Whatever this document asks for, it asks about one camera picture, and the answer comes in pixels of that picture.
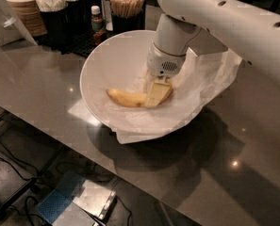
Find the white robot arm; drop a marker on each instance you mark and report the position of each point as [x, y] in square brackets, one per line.
[210, 26]

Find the white paper sheet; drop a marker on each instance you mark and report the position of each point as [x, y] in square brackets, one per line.
[201, 79]

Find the black cup of wooden stirrers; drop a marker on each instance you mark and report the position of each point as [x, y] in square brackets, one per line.
[126, 14]

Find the black table frame bar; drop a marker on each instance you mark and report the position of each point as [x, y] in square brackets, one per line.
[16, 195]

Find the white bowl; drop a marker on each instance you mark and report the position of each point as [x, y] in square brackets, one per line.
[120, 63]

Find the blue perforated box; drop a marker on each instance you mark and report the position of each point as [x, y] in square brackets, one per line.
[52, 206]

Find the black condiment organizer tray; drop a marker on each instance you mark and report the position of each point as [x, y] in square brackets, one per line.
[79, 31]

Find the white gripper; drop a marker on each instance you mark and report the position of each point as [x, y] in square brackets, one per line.
[162, 63]

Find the black cup of white packets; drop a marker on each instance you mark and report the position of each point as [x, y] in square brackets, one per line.
[54, 15]

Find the yellow banana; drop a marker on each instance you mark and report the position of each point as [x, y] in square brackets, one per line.
[127, 99]

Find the stack of brown paper cups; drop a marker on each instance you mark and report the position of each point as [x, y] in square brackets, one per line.
[30, 16]

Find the small brown sauce bottle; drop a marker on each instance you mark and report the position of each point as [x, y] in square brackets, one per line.
[97, 25]

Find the silver metal box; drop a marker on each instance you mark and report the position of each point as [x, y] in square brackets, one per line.
[90, 205]

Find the white napkin dispenser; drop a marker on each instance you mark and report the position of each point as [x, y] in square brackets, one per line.
[11, 27]

